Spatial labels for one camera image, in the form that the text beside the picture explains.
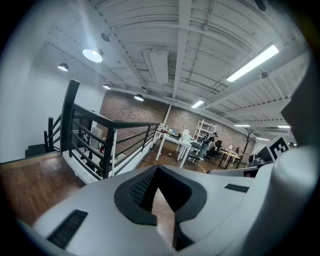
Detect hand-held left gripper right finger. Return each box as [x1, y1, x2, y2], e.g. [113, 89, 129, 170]
[154, 164, 260, 252]

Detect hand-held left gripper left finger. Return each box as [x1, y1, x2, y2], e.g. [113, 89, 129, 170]
[32, 164, 176, 256]

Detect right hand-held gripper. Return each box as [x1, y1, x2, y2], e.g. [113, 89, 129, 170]
[249, 82, 319, 251]

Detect dark coat stand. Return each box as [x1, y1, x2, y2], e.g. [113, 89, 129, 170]
[242, 127, 256, 165]

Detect wooden table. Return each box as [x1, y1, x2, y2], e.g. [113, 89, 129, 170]
[218, 149, 245, 169]

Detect black office chair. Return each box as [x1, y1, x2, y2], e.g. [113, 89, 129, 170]
[208, 140, 225, 162]

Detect grey office chair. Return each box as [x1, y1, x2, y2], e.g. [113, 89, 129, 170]
[186, 141, 206, 171]

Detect white shelf rack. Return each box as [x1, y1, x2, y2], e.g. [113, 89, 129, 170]
[193, 119, 218, 142]

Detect white table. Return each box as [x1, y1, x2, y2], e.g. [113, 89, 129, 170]
[155, 133, 193, 169]

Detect black staircase steps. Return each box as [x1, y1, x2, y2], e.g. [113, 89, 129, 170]
[24, 143, 62, 158]

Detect black metal railing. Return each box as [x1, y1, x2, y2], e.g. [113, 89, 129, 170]
[43, 79, 161, 181]

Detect long ceiling tube light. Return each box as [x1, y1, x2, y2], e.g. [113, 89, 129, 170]
[225, 44, 280, 83]

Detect white vertical pipe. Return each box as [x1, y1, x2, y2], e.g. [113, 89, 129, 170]
[163, 103, 173, 126]

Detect large lit pendant lamp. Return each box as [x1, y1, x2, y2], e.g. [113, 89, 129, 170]
[82, 48, 104, 63]

